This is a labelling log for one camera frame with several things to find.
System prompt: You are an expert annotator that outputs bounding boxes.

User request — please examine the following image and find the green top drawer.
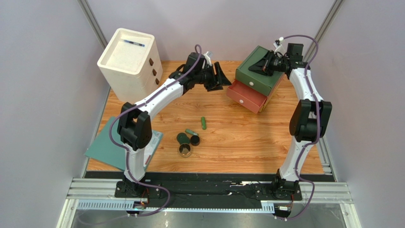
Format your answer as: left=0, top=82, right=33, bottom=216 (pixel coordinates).
left=235, top=69, right=278, bottom=96

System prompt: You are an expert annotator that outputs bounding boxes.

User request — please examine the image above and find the red drawer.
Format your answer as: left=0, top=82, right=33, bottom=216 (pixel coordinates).
left=226, top=80, right=268, bottom=114

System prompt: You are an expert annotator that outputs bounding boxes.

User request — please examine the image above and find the light green lipstick tube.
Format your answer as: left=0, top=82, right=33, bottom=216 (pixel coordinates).
left=185, top=129, right=199, bottom=136

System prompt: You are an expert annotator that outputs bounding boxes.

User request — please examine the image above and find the black round jar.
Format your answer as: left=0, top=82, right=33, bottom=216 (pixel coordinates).
left=190, top=135, right=201, bottom=146

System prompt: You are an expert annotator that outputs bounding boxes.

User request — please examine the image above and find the dark green round compact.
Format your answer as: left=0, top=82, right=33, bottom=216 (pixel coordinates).
left=176, top=133, right=190, bottom=145

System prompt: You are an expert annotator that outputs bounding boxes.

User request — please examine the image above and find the gold mirrored round tin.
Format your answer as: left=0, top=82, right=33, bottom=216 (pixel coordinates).
left=178, top=143, right=192, bottom=158

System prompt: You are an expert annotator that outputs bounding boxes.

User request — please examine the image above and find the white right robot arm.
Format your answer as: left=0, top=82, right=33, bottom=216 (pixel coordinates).
left=249, top=43, right=332, bottom=195

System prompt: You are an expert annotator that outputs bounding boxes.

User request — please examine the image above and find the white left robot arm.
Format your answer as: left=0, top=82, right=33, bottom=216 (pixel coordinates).
left=117, top=51, right=231, bottom=184

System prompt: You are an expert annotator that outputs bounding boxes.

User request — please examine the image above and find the green drawer cabinet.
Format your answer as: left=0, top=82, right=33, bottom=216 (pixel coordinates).
left=227, top=46, right=284, bottom=114

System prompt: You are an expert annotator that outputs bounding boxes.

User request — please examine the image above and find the white drawer cabinet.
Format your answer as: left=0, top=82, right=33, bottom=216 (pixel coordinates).
left=97, top=28, right=163, bottom=103

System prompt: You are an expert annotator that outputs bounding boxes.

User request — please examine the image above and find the blue pen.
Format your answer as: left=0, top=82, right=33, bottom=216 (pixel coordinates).
left=123, top=39, right=145, bottom=47

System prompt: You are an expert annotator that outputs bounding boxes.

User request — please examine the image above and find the teal green mat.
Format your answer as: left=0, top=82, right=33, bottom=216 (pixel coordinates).
left=85, top=116, right=164, bottom=171

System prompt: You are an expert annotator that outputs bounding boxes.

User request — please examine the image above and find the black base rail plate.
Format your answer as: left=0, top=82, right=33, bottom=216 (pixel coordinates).
left=114, top=180, right=303, bottom=209

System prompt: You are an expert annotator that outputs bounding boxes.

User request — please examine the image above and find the aluminium frame rail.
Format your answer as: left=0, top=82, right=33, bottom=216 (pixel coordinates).
left=57, top=171, right=361, bottom=228

